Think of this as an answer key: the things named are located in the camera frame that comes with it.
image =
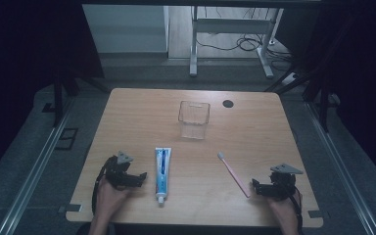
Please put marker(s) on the black round table grommet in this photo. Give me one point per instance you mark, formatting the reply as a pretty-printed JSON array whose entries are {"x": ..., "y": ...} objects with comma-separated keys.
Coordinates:
[{"x": 227, "y": 103}]

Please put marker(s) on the black metal stand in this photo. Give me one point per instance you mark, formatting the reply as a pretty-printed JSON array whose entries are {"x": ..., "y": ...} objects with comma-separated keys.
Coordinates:
[
  {"x": 323, "y": 104},
  {"x": 58, "y": 101}
]

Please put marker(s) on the black tape square outline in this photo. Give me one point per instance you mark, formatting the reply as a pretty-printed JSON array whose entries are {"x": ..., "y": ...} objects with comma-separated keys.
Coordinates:
[{"x": 60, "y": 138}]

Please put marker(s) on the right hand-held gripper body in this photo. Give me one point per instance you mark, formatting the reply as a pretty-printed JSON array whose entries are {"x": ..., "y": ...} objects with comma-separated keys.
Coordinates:
[{"x": 283, "y": 182}]

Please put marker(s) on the grey tape strip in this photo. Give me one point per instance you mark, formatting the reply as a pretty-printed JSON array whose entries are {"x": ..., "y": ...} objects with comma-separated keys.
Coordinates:
[
  {"x": 316, "y": 214},
  {"x": 70, "y": 208}
]

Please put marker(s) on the dark curtain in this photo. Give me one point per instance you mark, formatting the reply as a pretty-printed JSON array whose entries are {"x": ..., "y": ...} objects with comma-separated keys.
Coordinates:
[
  {"x": 23, "y": 65},
  {"x": 362, "y": 65}
]

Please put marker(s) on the white cabinet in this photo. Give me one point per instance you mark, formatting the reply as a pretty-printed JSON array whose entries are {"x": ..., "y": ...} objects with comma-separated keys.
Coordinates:
[{"x": 125, "y": 29}]

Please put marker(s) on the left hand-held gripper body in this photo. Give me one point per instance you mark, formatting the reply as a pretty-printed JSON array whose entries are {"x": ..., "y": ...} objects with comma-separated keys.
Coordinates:
[{"x": 119, "y": 172}]

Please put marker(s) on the person's right hand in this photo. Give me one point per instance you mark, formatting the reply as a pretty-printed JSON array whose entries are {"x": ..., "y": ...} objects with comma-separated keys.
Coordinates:
[{"x": 285, "y": 209}]

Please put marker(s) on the pink toothbrush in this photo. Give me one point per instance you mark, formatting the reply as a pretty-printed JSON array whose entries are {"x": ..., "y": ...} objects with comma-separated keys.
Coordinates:
[{"x": 234, "y": 176}]

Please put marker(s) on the clear plastic box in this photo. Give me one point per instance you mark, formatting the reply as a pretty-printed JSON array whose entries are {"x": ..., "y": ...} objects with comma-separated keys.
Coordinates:
[{"x": 193, "y": 119}]

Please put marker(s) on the aluminium floor rail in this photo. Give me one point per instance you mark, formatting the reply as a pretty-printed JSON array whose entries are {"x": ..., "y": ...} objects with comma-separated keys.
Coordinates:
[
  {"x": 339, "y": 169},
  {"x": 32, "y": 176}
]

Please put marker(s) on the blue white toothpaste tube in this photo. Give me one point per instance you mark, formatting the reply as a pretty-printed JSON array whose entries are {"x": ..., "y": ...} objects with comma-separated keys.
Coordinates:
[{"x": 162, "y": 173}]

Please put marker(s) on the person's left hand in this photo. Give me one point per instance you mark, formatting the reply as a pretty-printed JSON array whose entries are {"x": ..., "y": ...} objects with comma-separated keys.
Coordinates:
[{"x": 109, "y": 197}]

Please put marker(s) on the black tape patch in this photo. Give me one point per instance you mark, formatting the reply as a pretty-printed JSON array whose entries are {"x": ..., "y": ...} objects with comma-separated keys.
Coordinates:
[{"x": 48, "y": 107}]

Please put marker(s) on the white metal desk frame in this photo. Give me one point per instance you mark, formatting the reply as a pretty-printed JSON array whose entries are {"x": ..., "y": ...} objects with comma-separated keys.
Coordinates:
[{"x": 231, "y": 25}]

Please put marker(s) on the white power strip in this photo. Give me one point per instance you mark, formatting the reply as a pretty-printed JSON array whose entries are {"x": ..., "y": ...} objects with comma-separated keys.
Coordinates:
[{"x": 290, "y": 79}]

